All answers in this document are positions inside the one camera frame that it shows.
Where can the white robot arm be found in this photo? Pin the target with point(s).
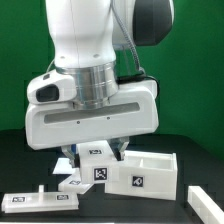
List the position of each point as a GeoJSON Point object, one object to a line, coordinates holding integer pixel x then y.
{"type": "Point", "coordinates": [82, 99]}

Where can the white cabinet body box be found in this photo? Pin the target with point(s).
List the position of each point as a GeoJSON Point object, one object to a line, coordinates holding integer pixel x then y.
{"type": "Point", "coordinates": [146, 174]}

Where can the white door panel front left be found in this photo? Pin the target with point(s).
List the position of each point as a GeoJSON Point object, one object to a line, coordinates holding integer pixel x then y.
{"type": "Point", "coordinates": [40, 201]}

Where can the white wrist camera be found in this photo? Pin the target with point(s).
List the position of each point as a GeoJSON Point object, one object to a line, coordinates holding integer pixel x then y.
{"type": "Point", "coordinates": [51, 87]}

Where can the white marker sheet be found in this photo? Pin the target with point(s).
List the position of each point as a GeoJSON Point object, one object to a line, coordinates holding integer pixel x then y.
{"type": "Point", "coordinates": [63, 167]}

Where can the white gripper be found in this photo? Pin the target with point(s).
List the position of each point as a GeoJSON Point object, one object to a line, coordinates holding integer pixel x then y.
{"type": "Point", "coordinates": [131, 111]}

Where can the white cabinet top block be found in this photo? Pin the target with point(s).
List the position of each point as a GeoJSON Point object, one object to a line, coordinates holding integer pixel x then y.
{"type": "Point", "coordinates": [97, 163]}

